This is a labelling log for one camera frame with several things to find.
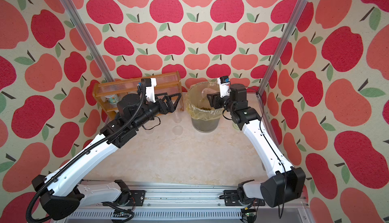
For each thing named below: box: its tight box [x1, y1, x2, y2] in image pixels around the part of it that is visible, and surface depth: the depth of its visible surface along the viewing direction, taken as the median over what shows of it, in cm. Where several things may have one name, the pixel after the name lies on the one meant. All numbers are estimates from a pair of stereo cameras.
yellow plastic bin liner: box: [185, 81, 224, 121], surface depth 82 cm
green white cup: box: [104, 94, 120, 105], surface depth 94 cm
